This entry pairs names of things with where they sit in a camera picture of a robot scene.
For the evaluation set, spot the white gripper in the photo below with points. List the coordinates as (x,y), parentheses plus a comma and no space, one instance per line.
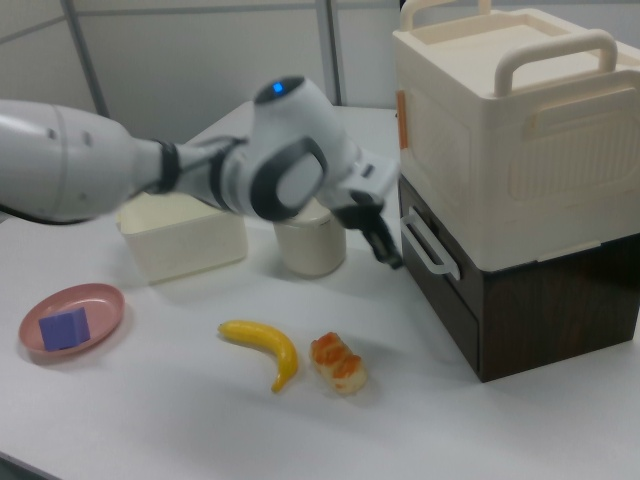
(372,177)

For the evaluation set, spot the dark brown drawer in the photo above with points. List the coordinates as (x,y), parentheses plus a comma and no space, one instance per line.
(450,310)

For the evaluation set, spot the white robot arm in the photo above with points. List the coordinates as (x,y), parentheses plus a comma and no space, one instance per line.
(75,160)

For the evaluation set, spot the small white lidded bin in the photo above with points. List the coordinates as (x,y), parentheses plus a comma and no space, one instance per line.
(310,245)

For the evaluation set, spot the cream plastic cabinet box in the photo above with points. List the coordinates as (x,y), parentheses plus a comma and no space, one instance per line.
(450,165)

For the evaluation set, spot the toy salmon sushi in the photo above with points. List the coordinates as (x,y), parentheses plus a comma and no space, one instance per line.
(340,365)

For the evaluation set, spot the yellow toy banana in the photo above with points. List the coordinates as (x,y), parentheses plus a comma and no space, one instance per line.
(280,350)

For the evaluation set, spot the dark brown wooden cabinet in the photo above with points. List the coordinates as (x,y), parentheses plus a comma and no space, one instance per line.
(550,310)

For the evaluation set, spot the white open plastic box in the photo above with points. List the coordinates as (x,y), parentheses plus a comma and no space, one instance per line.
(185,245)

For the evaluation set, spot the pink plate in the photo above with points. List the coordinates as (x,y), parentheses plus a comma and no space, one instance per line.
(100,305)

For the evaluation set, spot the purple cube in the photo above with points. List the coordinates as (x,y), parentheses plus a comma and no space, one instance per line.
(65,330)

